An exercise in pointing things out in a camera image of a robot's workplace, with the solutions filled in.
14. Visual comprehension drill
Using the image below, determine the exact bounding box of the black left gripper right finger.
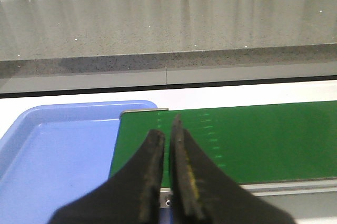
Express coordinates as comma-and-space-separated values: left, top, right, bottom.
169, 115, 295, 223

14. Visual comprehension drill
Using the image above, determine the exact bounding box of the grey speckled stone counter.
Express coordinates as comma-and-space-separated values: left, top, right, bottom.
1, 0, 336, 94

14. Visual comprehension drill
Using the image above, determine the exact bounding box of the aluminium conveyor frame rail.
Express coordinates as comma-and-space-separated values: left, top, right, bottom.
120, 107, 337, 208

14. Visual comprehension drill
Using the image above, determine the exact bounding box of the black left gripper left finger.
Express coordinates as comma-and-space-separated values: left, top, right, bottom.
49, 129, 165, 223

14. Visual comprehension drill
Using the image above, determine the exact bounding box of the blue plastic tray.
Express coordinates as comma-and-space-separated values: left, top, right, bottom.
1, 100, 156, 223

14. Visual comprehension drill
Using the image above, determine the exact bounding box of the green conveyor belt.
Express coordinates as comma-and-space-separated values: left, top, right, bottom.
110, 100, 337, 188

